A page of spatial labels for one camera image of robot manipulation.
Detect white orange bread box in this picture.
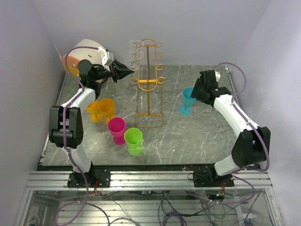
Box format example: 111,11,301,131
62,39,106,79

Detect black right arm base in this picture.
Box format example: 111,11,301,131
192,164,234,187

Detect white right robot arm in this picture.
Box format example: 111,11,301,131
190,70,271,186

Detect orange plastic goblet inner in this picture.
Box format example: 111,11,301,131
97,98,116,125

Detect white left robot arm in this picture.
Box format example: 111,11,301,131
48,59,134,187

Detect orange plastic goblet outer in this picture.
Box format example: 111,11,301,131
86,100,103,123

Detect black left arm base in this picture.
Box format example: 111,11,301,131
67,164,111,188

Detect green plastic goblet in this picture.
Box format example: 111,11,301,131
124,128,143,156

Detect gold wire glass rack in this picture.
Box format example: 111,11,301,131
131,39,165,129

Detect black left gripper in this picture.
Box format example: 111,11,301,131
94,58,135,83

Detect orange plastic goblet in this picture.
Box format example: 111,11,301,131
97,98,116,125
86,100,103,123

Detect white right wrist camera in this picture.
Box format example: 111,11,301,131
208,70,221,82

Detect teal plastic goblet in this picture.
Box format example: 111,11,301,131
179,87,196,115

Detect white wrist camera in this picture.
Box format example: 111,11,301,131
208,70,221,82
97,46,114,71

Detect clear wine glass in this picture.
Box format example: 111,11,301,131
128,49,143,60
129,39,144,50
125,58,140,71

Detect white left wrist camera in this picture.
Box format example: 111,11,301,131
97,46,114,71

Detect pink plastic goblet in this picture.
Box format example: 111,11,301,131
108,117,126,145

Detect aluminium frame rail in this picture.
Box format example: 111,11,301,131
25,170,273,192

